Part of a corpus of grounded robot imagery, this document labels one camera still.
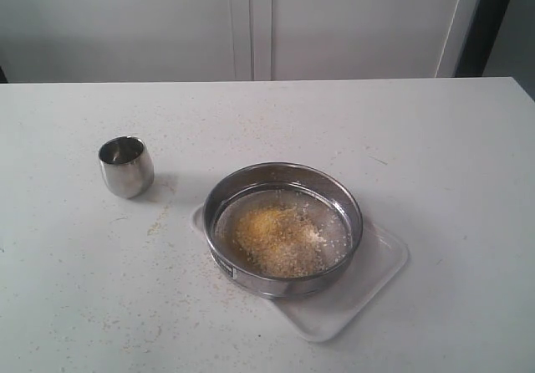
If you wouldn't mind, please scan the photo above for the white plastic tray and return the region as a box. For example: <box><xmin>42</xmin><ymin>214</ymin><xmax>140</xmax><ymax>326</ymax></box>
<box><xmin>191</xmin><ymin>203</ymin><xmax>410</xmax><ymax>344</ymax></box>

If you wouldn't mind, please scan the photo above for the grain mixture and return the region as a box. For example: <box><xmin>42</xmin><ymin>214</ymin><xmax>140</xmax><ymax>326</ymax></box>
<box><xmin>232</xmin><ymin>207</ymin><xmax>327</xmax><ymax>278</ymax></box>

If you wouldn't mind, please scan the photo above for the white cabinet with doors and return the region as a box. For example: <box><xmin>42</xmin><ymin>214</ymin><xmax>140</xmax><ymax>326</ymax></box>
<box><xmin>1</xmin><ymin>0</ymin><xmax>478</xmax><ymax>83</ymax></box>

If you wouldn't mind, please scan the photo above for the round steel mesh sieve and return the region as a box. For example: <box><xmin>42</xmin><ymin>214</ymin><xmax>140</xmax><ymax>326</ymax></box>
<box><xmin>200</xmin><ymin>162</ymin><xmax>364</xmax><ymax>299</ymax></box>

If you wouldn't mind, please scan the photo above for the stainless steel cup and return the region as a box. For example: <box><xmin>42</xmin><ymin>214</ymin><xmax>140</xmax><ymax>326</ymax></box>
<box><xmin>98</xmin><ymin>135</ymin><xmax>155</xmax><ymax>199</ymax></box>

